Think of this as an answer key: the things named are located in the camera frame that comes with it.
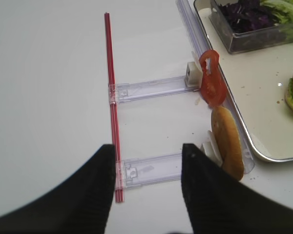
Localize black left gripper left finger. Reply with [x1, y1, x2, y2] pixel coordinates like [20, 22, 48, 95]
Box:
[0, 144, 116, 234]

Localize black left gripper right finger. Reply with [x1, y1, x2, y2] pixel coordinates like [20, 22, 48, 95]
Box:
[181, 143, 293, 234]

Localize standing tomato slice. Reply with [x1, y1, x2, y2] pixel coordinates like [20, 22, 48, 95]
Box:
[199, 50, 227, 108]

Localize lettuce leaf on tray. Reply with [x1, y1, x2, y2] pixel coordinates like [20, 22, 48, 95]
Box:
[285, 78, 293, 110]

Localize green lettuce in box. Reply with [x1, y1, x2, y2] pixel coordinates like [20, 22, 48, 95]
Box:
[260, 0, 293, 42]

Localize white pusher block lower left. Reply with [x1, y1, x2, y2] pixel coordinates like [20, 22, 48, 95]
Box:
[200, 130, 223, 167]

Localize white pusher block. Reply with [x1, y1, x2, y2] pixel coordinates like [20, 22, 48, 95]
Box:
[200, 130, 223, 167]
[185, 51, 203, 89]

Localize standing bun bottom half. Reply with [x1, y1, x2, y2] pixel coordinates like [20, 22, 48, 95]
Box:
[211, 106, 244, 181]

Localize white pusher block upper left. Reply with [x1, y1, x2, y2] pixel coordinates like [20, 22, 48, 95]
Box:
[185, 51, 203, 89]

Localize cream metal tray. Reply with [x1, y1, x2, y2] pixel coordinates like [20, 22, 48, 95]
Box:
[194, 0, 293, 162]

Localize clear plastic salad box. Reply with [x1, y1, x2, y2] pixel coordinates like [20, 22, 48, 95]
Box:
[209, 0, 292, 54]

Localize purple cabbage shreds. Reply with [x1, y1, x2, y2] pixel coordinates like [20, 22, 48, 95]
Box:
[218, 0, 279, 34]

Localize left red rail strip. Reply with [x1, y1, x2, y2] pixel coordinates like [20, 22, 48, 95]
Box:
[104, 12, 125, 203]

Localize clear cross rail lower left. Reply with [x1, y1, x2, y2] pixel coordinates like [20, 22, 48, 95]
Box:
[115, 152, 182, 190]

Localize clear cross rail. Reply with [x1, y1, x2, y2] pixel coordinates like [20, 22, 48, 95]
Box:
[108, 76, 199, 104]
[115, 152, 182, 190]

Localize clear cross rail upper left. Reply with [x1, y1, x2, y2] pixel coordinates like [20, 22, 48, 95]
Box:
[108, 76, 199, 104]

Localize clear long rail left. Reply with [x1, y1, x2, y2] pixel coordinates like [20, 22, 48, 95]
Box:
[176, 0, 255, 174]

